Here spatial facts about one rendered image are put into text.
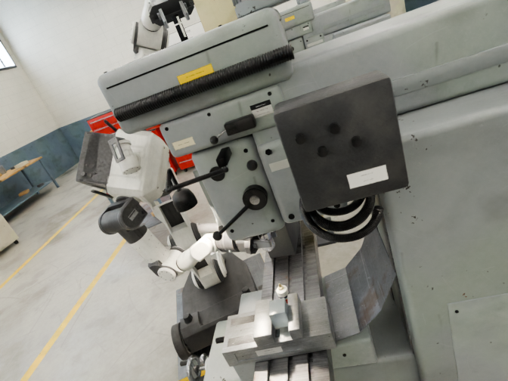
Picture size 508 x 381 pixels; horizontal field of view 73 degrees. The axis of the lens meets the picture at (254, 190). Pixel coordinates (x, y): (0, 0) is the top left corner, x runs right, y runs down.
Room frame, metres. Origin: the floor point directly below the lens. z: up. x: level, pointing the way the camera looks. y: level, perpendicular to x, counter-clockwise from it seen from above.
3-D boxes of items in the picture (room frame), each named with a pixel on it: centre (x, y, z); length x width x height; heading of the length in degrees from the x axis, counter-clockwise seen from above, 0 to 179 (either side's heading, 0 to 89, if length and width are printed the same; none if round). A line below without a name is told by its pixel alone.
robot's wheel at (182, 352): (1.49, 0.69, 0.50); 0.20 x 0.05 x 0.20; 4
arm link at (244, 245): (1.04, 0.10, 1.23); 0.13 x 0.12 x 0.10; 147
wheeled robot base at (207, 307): (1.75, 0.44, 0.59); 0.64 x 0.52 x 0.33; 4
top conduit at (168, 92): (0.84, 0.03, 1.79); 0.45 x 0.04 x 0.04; 75
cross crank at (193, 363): (1.12, 0.51, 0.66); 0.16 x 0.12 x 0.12; 75
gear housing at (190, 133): (0.98, -0.02, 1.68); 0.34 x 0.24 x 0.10; 75
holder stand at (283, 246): (1.34, -0.05, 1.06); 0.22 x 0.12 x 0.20; 159
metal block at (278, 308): (0.82, 0.07, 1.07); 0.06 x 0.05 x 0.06; 167
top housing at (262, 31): (0.99, 0.01, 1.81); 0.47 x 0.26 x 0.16; 75
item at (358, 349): (0.99, 0.02, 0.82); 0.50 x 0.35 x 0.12; 75
